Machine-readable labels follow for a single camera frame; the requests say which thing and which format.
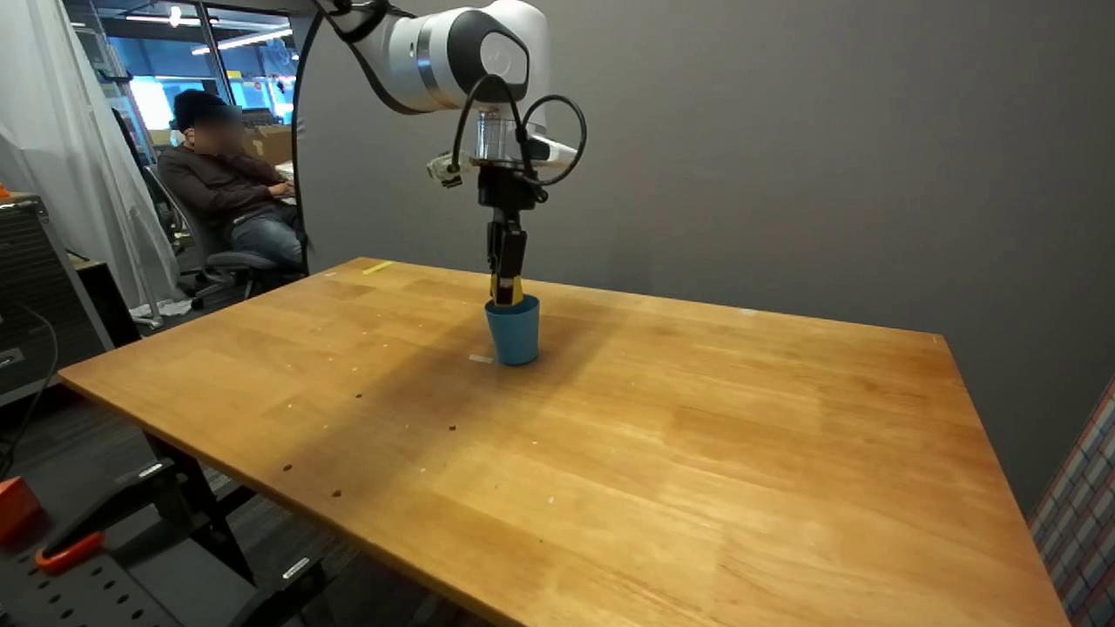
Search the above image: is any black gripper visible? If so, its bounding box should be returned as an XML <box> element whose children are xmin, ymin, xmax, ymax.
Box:
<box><xmin>476</xmin><ymin>164</ymin><xmax>547</xmax><ymax>311</ymax></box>

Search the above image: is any yellow block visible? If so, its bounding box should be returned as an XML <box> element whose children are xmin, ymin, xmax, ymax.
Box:
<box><xmin>494</xmin><ymin>280</ymin><xmax>524</xmax><ymax>299</ymax></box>

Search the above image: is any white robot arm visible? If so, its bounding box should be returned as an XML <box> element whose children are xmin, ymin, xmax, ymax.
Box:
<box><xmin>314</xmin><ymin>0</ymin><xmax>565</xmax><ymax>311</ymax></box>

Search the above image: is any blue cup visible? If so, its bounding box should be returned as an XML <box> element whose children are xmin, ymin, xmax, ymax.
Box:
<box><xmin>483</xmin><ymin>296</ymin><xmax>541</xmax><ymax>365</ymax></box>

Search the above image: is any seated person in background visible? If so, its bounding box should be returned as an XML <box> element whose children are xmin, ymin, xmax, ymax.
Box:
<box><xmin>157</xmin><ymin>90</ymin><xmax>302</xmax><ymax>271</ymax></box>

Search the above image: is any office chair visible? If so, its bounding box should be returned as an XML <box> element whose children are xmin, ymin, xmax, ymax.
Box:
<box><xmin>148</xmin><ymin>170</ymin><xmax>280</xmax><ymax>311</ymax></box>

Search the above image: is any dark cabinet on left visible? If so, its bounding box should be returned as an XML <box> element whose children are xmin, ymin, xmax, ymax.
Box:
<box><xmin>0</xmin><ymin>194</ymin><xmax>107</xmax><ymax>405</ymax></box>

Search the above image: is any white curtain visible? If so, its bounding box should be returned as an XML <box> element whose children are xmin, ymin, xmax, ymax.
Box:
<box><xmin>0</xmin><ymin>0</ymin><xmax>180</xmax><ymax>313</ymax></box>

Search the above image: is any orange clamp tool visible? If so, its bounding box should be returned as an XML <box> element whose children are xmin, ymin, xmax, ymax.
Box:
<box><xmin>0</xmin><ymin>477</ymin><xmax>106</xmax><ymax>576</ymax></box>

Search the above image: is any plaid fabric chair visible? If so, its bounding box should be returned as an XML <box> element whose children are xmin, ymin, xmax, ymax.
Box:
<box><xmin>1031</xmin><ymin>389</ymin><xmax>1115</xmax><ymax>627</ymax></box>

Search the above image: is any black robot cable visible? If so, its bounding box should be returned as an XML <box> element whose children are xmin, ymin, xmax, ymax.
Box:
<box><xmin>425</xmin><ymin>72</ymin><xmax>591</xmax><ymax>192</ymax></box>

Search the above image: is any black table leg frame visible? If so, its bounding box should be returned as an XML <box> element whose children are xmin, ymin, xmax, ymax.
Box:
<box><xmin>49</xmin><ymin>437</ymin><xmax>331</xmax><ymax>627</ymax></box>

